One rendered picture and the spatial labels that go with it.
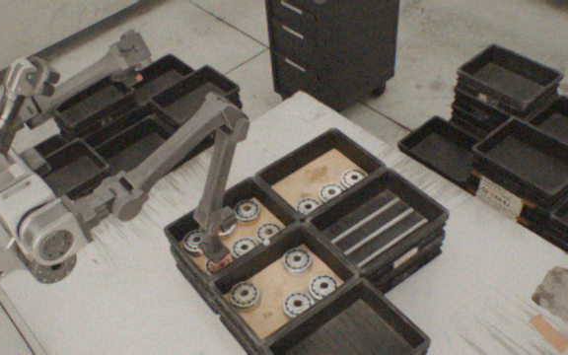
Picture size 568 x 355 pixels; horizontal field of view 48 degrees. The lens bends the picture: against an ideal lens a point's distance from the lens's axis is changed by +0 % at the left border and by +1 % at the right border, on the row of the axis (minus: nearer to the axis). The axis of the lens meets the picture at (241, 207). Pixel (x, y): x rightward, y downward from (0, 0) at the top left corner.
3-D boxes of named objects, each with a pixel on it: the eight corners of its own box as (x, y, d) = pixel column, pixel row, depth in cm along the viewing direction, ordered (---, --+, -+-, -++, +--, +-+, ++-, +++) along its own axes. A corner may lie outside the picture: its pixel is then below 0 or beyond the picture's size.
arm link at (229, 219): (192, 209, 200) (209, 225, 196) (221, 189, 204) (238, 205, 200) (197, 231, 209) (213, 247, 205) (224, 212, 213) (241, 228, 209)
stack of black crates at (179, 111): (195, 186, 347) (178, 123, 313) (165, 160, 364) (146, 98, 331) (250, 150, 361) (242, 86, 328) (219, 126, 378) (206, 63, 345)
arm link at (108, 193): (88, 193, 161) (99, 205, 159) (121, 173, 165) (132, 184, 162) (96, 215, 169) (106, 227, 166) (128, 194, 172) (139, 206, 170)
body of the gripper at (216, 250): (211, 237, 217) (208, 223, 211) (231, 252, 211) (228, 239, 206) (197, 248, 214) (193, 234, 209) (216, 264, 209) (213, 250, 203)
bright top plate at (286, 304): (296, 323, 200) (296, 322, 200) (276, 304, 206) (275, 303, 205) (319, 306, 204) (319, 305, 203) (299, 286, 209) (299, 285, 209)
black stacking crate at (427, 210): (361, 295, 210) (362, 275, 201) (305, 242, 227) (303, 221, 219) (447, 235, 222) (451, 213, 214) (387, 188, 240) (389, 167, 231)
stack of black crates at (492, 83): (543, 144, 336) (566, 74, 303) (508, 173, 326) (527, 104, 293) (479, 110, 359) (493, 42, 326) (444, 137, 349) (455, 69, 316)
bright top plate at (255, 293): (243, 313, 205) (242, 312, 205) (223, 294, 211) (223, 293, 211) (265, 295, 209) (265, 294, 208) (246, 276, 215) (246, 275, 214)
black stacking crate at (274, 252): (264, 364, 197) (260, 346, 189) (212, 302, 215) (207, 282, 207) (360, 296, 210) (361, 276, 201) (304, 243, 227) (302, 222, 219)
